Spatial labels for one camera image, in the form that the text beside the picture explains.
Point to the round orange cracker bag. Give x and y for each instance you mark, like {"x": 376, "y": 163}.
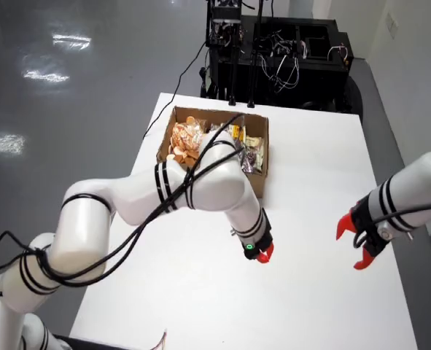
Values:
{"x": 186, "y": 135}

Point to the yellow snack packet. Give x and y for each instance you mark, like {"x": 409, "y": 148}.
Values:
{"x": 238, "y": 132}

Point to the brown cardboard box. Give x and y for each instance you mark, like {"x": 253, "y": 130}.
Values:
{"x": 257, "y": 184}

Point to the black equipment cart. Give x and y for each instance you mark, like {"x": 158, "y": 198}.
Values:
{"x": 317, "y": 73}

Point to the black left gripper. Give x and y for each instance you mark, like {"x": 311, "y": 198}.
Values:
{"x": 259, "y": 242}

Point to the short black stand pole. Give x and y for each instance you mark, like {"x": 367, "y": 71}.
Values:
{"x": 233, "y": 73}

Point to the purple snack packet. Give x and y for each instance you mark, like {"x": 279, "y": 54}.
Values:
{"x": 249, "y": 162}

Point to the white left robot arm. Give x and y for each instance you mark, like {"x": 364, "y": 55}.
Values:
{"x": 215, "y": 182}

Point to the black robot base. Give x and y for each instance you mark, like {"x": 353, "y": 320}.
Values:
{"x": 76, "y": 344}

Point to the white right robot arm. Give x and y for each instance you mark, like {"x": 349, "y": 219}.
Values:
{"x": 419, "y": 186}

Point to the dark patterned snack packet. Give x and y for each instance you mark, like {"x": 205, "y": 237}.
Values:
{"x": 217, "y": 127}

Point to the brown sandwich biscuit packet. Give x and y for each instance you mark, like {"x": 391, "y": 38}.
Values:
{"x": 180, "y": 157}

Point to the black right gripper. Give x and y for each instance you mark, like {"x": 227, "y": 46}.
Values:
{"x": 364, "y": 226}

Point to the cream snack packet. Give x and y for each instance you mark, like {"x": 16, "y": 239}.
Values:
{"x": 256, "y": 146}

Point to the black camera rig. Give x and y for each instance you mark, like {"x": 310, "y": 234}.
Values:
{"x": 227, "y": 14}

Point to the tall black stand pole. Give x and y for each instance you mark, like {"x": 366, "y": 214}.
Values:
{"x": 252, "y": 80}

